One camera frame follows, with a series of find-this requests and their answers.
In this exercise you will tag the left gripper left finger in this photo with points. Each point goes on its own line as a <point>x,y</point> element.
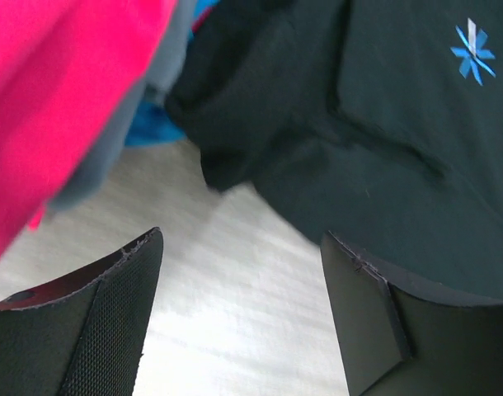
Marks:
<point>82,333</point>

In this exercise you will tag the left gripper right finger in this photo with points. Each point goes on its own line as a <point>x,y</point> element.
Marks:
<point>401,334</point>

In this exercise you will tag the black t-shirt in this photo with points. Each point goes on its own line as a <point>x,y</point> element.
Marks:
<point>379,121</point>

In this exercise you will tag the blue folded t-shirt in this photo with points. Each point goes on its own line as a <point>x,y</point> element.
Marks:
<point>151,124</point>

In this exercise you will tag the pink folded t-shirt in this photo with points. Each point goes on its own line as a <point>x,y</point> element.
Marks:
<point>64,68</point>

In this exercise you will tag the grey folded t-shirt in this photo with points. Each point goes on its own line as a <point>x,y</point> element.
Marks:
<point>100,158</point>

